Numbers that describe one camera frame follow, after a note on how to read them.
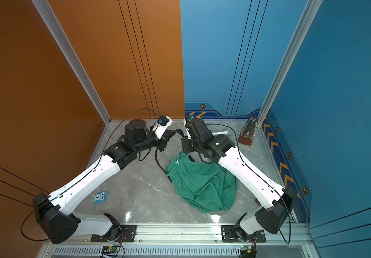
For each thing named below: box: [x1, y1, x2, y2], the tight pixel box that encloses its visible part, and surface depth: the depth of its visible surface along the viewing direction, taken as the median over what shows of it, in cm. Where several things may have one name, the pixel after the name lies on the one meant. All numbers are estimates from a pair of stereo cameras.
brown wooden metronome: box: [237, 116, 258, 146], surface depth 101 cm
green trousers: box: [165, 150, 237, 213], surface depth 80 cm
